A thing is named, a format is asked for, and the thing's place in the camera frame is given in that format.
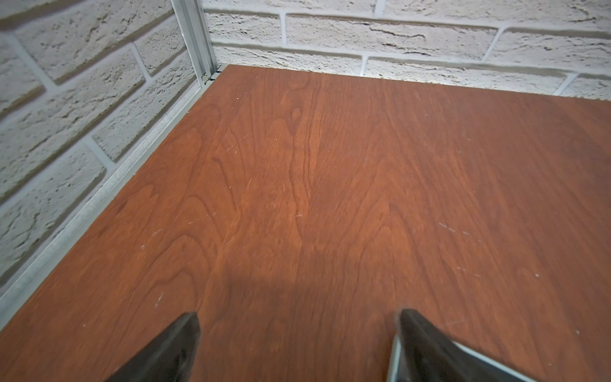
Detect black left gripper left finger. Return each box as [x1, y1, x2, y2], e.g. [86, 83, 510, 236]
[107, 311, 200, 381]

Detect green-cased smartphone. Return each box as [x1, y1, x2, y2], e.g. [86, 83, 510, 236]
[386, 334, 535, 382]

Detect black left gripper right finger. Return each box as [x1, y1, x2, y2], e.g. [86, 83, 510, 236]
[397, 309, 500, 381]

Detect aluminium frame post left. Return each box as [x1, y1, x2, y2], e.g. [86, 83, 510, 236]
[171, 0, 219, 87]

